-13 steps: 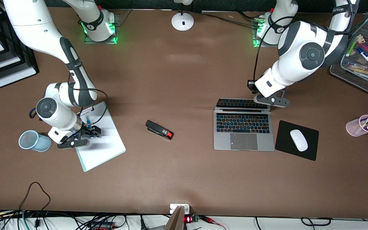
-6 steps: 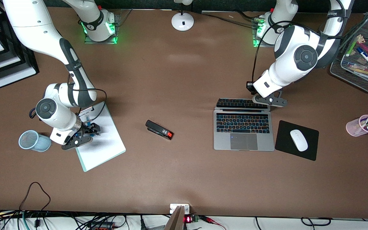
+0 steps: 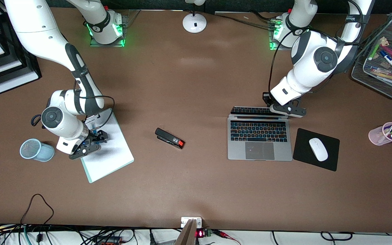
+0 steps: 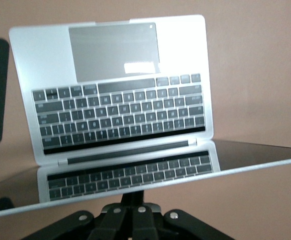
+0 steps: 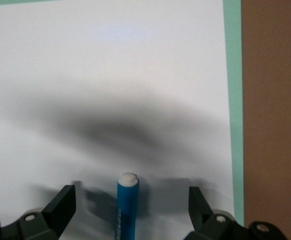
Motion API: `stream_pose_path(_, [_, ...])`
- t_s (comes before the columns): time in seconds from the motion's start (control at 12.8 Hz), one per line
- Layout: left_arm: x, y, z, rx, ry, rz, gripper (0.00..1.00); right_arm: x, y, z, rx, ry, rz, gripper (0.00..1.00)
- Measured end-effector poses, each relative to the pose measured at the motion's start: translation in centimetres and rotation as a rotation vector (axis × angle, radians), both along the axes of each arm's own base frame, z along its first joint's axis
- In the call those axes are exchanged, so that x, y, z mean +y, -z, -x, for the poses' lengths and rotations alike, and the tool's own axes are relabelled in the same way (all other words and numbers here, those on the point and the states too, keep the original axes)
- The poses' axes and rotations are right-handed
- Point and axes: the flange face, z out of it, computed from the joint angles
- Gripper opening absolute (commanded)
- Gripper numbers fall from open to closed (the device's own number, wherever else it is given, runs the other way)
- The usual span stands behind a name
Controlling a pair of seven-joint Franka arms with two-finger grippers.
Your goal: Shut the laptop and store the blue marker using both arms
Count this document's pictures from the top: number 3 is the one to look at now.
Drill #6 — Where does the silver laptop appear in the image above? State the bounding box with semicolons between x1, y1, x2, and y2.
227;106;293;162

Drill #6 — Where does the green white-tipped marker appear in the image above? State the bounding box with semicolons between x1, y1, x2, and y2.
368;42;382;61

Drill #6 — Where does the white clipboard paper sheet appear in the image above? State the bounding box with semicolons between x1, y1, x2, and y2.
82;110;132;181

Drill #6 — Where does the teal clipboard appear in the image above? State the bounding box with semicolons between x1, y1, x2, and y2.
80;108;135;184

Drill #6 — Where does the blue mesh pen cup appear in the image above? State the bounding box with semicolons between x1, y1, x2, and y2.
20;138;55;162

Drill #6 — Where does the black mouse pad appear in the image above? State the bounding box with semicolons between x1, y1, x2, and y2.
293;128;340;172

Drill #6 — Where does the white computer mouse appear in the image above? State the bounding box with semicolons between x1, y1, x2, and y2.
309;137;329;162

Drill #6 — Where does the black stapler red tip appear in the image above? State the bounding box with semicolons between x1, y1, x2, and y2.
155;128;185;150

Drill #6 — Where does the pink mesh pen cup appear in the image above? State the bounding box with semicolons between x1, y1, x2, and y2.
368;122;392;146

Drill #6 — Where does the black stacked letter tray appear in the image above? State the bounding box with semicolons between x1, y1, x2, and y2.
0;0;42;95

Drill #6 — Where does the orange power strip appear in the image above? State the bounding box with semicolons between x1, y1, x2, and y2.
96;236;123;245

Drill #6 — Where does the white round stand base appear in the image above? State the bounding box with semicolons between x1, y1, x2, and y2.
182;0;207;34

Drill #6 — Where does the white connector block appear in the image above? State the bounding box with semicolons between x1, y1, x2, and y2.
181;217;202;228

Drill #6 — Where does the wooden slat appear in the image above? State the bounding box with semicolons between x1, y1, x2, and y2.
175;219;197;245

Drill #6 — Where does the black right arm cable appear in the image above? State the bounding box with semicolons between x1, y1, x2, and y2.
77;95;115;119

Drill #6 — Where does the brown cord loop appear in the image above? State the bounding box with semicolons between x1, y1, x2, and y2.
20;194;54;228

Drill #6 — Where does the black table cable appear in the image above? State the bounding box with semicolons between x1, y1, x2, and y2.
215;13;278;29

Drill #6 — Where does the black cable tangle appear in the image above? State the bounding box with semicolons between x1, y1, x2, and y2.
0;223;179;245

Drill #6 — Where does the black looped cable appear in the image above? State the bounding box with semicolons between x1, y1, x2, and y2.
320;231;354;242

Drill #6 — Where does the red cable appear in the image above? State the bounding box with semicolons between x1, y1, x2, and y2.
213;230;241;245

